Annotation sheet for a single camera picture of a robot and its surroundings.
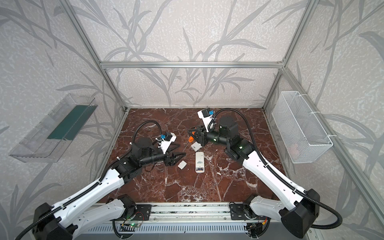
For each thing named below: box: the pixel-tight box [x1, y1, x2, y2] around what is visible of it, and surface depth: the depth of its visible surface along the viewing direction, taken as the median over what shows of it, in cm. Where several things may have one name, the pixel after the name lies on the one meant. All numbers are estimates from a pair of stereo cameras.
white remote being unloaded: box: [195, 152, 205, 173], surface depth 91 cm
